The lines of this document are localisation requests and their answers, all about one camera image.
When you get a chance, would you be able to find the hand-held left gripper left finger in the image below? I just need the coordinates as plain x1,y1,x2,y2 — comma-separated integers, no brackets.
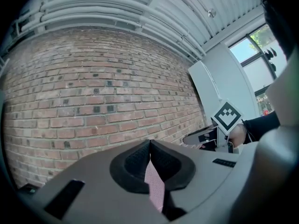
32,139,169,223

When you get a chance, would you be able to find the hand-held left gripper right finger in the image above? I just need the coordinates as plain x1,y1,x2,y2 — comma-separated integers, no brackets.
150,139,244,221

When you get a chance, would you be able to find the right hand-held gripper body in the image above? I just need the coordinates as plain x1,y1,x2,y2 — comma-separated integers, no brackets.
211,98,244,154

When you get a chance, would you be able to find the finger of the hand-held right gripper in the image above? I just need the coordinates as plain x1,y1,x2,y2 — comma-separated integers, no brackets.
182,127,218,147

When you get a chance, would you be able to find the pink mesh tray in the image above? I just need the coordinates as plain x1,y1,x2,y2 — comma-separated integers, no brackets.
144,160,165,213

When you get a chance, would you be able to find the person's right forearm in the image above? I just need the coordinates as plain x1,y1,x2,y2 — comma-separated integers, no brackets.
230,111,281,147

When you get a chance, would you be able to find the white cubby shelf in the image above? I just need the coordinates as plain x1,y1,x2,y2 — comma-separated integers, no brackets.
188,61,223,126

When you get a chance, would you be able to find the black framed window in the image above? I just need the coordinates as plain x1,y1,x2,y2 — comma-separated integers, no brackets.
228,24,288,116

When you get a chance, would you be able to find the white ceiling pipe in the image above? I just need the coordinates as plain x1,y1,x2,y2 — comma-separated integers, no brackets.
22,12,202,61
41,0,207,56
41,5,205,57

